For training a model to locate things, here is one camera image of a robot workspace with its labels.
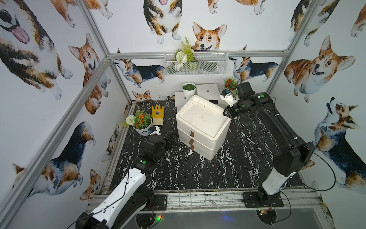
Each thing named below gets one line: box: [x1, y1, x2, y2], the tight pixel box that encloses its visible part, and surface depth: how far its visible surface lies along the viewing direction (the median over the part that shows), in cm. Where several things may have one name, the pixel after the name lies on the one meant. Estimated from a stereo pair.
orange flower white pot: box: [120, 110, 153, 136], surface depth 92 cm
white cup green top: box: [182, 82, 197, 98], surface depth 100 cm
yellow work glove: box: [151, 104, 165, 126], surface depth 112 cm
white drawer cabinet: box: [175, 95, 232, 161], surface depth 81 cm
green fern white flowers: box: [174, 36, 195, 71], surface depth 84 cm
